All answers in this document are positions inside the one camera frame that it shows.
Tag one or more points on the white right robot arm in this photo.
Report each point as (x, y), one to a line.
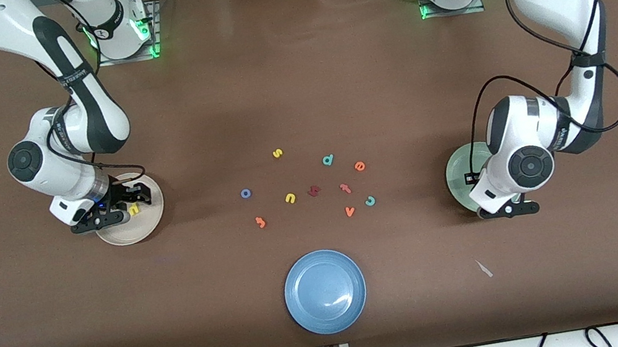
(7, 23)

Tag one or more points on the beige brown plate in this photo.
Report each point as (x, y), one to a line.
(148, 225)

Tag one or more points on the orange letter e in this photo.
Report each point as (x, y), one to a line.
(360, 165)

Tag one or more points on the blue letter o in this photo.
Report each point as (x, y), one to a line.
(242, 194)

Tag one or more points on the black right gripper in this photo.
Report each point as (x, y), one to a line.
(121, 197)

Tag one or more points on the yellow letter h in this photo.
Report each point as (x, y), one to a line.
(133, 210)

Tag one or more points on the yellow letter s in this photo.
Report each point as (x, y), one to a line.
(277, 153)

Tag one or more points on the orange letter v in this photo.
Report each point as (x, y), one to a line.
(350, 214)

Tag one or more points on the teal letter c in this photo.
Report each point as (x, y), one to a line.
(373, 200)

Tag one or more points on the brown table cover sheet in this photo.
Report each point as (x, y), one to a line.
(54, 304)

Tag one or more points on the maroon letter k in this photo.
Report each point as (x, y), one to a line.
(314, 191)

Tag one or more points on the red letter t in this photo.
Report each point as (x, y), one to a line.
(345, 188)

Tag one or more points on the blue plate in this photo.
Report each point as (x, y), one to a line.
(325, 291)

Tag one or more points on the small white paper scrap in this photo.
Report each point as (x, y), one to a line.
(484, 268)

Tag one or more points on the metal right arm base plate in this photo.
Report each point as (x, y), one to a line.
(130, 59)

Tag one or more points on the yellow letter u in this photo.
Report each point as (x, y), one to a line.
(287, 198)

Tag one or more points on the teal letter p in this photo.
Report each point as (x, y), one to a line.
(328, 160)

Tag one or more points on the light green plate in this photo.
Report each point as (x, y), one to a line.
(456, 174)

